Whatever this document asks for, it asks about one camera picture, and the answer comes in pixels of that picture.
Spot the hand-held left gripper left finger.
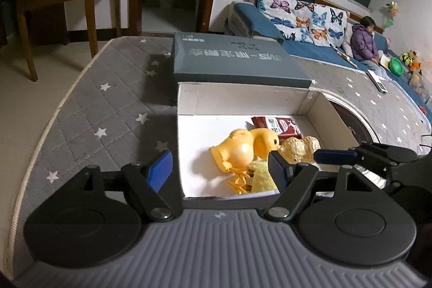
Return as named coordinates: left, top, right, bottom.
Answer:
left=44, top=150, right=183, bottom=221

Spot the yellow duck toy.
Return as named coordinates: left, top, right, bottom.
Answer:
left=209, top=128, right=281, bottom=196

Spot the red snack packet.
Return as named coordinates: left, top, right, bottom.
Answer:
left=251, top=116, right=302, bottom=137

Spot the butterfly print blanket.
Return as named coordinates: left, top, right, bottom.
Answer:
left=255, top=0, right=352, bottom=47

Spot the grey star-patterned desktop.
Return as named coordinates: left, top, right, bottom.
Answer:
left=7, top=36, right=432, bottom=278

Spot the bear print toy box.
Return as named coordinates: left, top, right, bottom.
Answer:
left=408, top=72, right=431, bottom=103

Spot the black round induction cooker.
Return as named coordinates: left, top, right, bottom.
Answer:
left=326, top=97, right=375, bottom=143

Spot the white flat device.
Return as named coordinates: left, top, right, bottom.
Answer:
left=367, top=69, right=389, bottom=93

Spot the pale yellow plush toy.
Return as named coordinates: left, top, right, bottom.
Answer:
left=248, top=161, right=279, bottom=192

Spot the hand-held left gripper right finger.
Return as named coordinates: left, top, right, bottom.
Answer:
left=263, top=151, right=389, bottom=221

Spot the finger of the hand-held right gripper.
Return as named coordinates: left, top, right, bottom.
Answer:
left=313, top=141, right=419, bottom=188

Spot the stuffed bear toy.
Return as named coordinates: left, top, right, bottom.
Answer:
left=400, top=51, right=419, bottom=66

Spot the grey box lid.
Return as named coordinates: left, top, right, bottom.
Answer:
left=170, top=32, right=313, bottom=106

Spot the colourful pinwheel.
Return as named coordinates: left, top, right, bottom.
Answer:
left=383, top=1, right=400, bottom=34

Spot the white cardboard box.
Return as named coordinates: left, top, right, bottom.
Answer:
left=176, top=82, right=360, bottom=201

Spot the beige peanut toy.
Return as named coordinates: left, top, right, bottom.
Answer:
left=278, top=135, right=321, bottom=164

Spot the blue sofa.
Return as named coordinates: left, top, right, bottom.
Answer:
left=225, top=0, right=432, bottom=127

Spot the green plastic bowl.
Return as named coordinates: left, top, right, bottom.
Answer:
left=388, top=58, right=404, bottom=75

